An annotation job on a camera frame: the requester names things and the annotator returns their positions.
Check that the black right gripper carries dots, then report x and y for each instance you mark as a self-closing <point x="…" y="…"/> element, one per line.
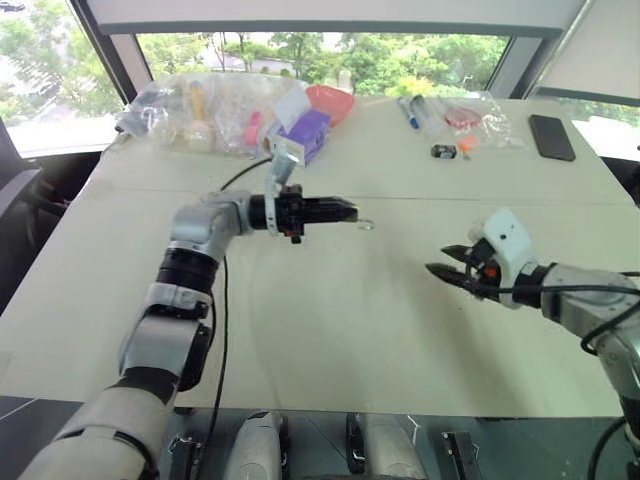
<point x="484" y="282"/>

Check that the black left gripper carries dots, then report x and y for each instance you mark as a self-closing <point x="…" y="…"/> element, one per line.
<point x="291" y="210"/>

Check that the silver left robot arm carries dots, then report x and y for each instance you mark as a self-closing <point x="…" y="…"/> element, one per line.
<point x="195" y="225"/>

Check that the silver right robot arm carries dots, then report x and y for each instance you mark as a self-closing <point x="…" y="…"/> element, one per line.
<point x="580" y="306"/>

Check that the purple cardboard box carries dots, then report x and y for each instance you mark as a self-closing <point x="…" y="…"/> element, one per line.
<point x="310" y="131"/>

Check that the white paper packet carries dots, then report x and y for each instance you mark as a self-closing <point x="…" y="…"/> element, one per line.
<point x="292" y="110"/>

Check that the pink plastic bowl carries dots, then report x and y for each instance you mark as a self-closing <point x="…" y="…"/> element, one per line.
<point x="332" y="102"/>

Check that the small pink plastic item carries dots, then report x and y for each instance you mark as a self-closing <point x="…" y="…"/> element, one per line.
<point x="253" y="127"/>

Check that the small black clip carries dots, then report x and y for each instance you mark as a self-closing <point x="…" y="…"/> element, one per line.
<point x="444" y="152"/>

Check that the small orange plastic item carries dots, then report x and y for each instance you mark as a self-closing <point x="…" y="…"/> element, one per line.
<point x="467" y="146"/>

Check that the blue whiteboard marker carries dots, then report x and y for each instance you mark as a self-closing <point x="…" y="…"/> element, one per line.
<point x="409" y="114"/>

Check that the crumpled clear plastic bag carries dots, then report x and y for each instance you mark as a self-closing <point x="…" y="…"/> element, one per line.
<point x="500" y="131"/>

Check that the wooden stick with white ball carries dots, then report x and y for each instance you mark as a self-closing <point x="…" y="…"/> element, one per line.
<point x="199" y="130"/>

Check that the black smartphone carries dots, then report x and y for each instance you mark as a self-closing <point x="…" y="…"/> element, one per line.
<point x="552" y="138"/>

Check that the dark office chair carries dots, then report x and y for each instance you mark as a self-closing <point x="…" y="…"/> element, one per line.
<point x="622" y="177"/>
<point x="22" y="210"/>

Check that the large clear plastic bag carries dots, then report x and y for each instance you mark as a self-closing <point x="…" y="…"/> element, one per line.
<point x="165" y="107"/>

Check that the white roller blind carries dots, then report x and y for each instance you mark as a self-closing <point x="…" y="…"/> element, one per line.
<point x="340" y="12"/>
<point x="592" y="45"/>

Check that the grey rounded robot leg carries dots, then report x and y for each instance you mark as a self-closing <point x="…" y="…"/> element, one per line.
<point x="387" y="450"/>
<point x="260" y="447"/>

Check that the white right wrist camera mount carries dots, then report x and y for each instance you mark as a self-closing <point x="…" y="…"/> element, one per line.
<point x="507" y="240"/>

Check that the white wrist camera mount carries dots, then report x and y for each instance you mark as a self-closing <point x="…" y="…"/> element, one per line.
<point x="283" y="159"/>
<point x="507" y="240"/>

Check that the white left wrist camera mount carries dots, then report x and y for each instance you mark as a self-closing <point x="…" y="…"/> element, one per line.
<point x="283" y="159"/>

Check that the black bracket under table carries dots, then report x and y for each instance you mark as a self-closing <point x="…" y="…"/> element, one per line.
<point x="462" y="457"/>
<point x="184" y="457"/>

